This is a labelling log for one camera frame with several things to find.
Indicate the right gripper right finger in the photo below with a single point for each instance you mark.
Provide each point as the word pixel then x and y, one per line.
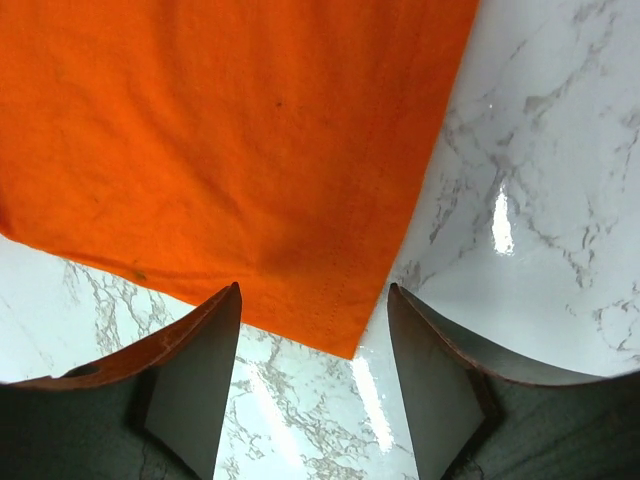
pixel 444 371

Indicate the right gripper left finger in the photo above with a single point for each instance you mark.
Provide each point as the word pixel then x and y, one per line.
pixel 153 410

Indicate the orange t shirt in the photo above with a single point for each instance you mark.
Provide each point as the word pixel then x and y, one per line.
pixel 188 145

